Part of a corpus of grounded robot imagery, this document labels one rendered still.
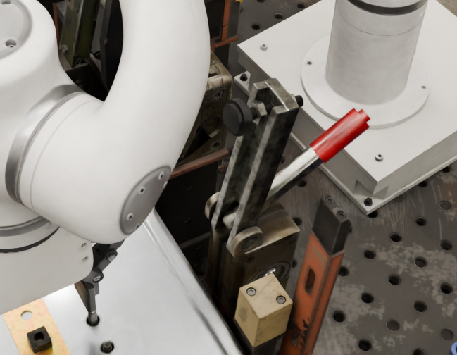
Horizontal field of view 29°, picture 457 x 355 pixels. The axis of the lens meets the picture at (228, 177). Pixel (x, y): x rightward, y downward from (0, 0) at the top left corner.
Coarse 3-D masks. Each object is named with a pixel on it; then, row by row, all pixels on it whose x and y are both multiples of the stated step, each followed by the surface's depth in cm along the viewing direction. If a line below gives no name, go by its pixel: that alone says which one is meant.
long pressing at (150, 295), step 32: (160, 224) 85; (128, 256) 83; (160, 256) 83; (64, 288) 80; (128, 288) 81; (160, 288) 81; (192, 288) 81; (0, 320) 78; (64, 320) 78; (128, 320) 79; (160, 320) 79; (192, 320) 79; (224, 320) 79; (0, 352) 76; (96, 352) 77; (128, 352) 77; (160, 352) 77; (192, 352) 77; (224, 352) 77
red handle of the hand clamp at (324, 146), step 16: (352, 112) 76; (336, 128) 76; (352, 128) 76; (320, 144) 76; (336, 144) 76; (304, 160) 77; (320, 160) 77; (288, 176) 77; (304, 176) 78; (272, 192) 77
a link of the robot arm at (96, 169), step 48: (144, 0) 47; (192, 0) 49; (144, 48) 46; (192, 48) 48; (144, 96) 47; (192, 96) 49; (48, 144) 48; (96, 144) 47; (144, 144) 48; (48, 192) 48; (96, 192) 48; (144, 192) 49; (96, 240) 50
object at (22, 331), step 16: (32, 304) 79; (16, 320) 78; (32, 320) 78; (48, 320) 78; (16, 336) 77; (32, 336) 76; (48, 336) 76; (32, 352) 76; (48, 352) 76; (64, 352) 76
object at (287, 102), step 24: (264, 96) 69; (288, 96) 68; (240, 120) 66; (264, 120) 68; (288, 120) 68; (240, 144) 72; (264, 144) 69; (240, 168) 75; (264, 168) 71; (240, 192) 76; (264, 192) 74; (216, 216) 79; (240, 216) 75
